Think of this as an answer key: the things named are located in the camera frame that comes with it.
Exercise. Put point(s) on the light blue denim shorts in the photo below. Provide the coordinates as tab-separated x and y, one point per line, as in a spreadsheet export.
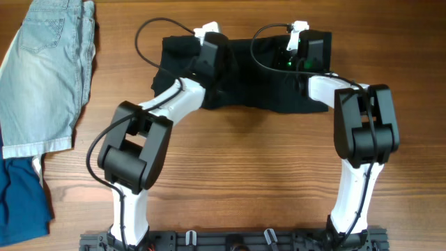
46	77

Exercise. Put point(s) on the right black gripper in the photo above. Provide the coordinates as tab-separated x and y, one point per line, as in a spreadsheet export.
281	49

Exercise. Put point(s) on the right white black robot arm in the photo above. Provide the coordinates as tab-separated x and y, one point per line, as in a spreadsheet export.
365	134

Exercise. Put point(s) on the blue garment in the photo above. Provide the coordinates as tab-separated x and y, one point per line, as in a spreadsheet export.
25	212

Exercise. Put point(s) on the black shorts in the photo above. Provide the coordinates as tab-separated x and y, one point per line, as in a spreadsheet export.
252	80

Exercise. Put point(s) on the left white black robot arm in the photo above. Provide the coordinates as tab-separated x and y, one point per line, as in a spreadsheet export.
135	146

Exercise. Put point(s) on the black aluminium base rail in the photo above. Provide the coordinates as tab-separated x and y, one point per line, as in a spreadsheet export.
300	239

